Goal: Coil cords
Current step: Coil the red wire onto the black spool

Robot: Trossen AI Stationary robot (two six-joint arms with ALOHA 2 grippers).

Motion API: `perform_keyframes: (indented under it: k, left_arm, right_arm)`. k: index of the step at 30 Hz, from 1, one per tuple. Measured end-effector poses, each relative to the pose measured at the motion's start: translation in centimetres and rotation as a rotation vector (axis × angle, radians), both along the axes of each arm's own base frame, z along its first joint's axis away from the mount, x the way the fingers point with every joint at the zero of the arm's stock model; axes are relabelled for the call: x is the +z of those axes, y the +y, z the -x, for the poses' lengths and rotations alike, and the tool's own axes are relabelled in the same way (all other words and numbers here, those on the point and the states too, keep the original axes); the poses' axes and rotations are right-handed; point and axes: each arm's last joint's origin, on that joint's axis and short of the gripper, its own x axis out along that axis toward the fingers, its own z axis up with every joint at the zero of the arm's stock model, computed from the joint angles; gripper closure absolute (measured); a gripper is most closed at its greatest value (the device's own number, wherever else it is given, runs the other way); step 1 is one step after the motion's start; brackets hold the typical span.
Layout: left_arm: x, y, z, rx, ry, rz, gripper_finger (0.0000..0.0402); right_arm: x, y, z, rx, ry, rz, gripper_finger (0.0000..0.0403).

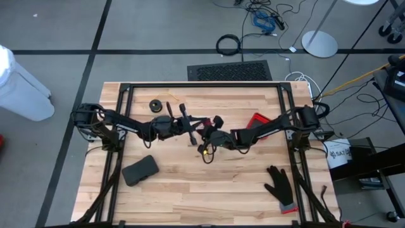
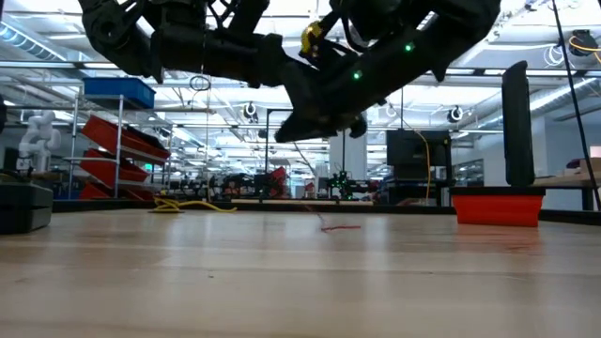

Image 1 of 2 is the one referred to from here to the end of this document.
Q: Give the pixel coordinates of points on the black power strip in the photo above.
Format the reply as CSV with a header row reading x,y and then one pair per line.
x,y
280,22

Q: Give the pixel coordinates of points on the red collapsible tray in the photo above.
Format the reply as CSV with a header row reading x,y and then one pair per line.
x,y
257,122

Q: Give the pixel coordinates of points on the black floor vent grille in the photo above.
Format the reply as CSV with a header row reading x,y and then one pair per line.
x,y
231,71

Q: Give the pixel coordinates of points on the white bin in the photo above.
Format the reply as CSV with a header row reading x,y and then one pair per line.
x,y
22,92

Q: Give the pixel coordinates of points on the white paper sheet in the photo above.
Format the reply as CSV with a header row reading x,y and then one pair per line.
x,y
335,155

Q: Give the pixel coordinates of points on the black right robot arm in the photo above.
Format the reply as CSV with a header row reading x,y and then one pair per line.
x,y
278,125

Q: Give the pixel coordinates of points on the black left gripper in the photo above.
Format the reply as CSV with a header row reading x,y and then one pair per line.
x,y
174,125

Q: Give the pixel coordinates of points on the black equipment cart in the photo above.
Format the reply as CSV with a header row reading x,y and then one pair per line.
x,y
395,82

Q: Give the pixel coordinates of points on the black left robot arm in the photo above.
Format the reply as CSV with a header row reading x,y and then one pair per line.
x,y
110,122

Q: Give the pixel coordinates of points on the cart with black casters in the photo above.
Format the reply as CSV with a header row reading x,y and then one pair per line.
x,y
395,38

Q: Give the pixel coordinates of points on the black aluminium table frame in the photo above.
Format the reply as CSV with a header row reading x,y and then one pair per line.
x,y
205,85

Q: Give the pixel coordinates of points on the plain black spool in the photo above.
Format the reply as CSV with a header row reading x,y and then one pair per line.
x,y
155,105

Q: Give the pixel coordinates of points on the black side table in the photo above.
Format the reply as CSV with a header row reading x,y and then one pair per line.
x,y
373,161

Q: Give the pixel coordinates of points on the black glove red cuff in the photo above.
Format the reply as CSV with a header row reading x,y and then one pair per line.
x,y
281,190

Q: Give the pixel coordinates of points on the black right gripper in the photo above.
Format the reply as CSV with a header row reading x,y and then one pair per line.
x,y
221,136

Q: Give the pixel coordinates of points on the black zip case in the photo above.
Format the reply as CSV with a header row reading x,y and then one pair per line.
x,y
139,171

